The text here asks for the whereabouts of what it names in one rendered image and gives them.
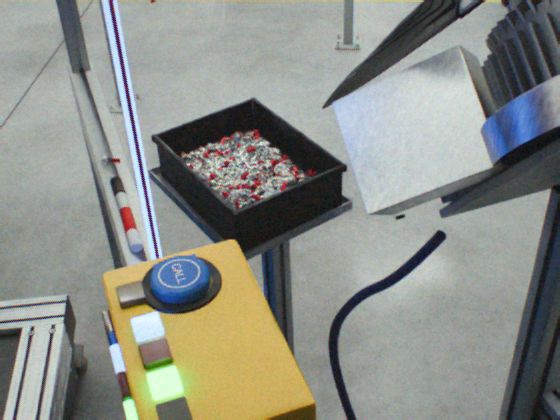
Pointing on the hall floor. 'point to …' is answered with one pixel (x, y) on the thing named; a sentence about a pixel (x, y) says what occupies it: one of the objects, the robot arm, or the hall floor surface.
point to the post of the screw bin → (279, 288)
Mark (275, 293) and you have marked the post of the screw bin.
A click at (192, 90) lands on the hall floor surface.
